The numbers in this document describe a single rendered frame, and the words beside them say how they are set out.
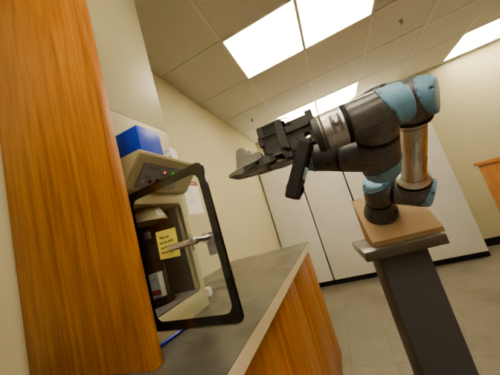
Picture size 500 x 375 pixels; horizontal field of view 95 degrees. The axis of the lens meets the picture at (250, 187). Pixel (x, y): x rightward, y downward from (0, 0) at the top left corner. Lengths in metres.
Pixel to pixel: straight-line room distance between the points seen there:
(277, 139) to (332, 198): 3.20
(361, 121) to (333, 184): 3.20
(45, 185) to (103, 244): 0.31
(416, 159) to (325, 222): 2.75
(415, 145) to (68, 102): 1.11
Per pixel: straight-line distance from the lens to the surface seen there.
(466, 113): 4.61
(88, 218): 0.78
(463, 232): 3.95
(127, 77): 1.14
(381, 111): 0.46
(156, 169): 0.84
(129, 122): 0.99
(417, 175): 1.05
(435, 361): 1.42
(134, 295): 0.69
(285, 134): 0.46
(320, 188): 3.64
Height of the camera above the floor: 1.20
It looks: 9 degrees up
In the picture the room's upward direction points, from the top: 17 degrees counter-clockwise
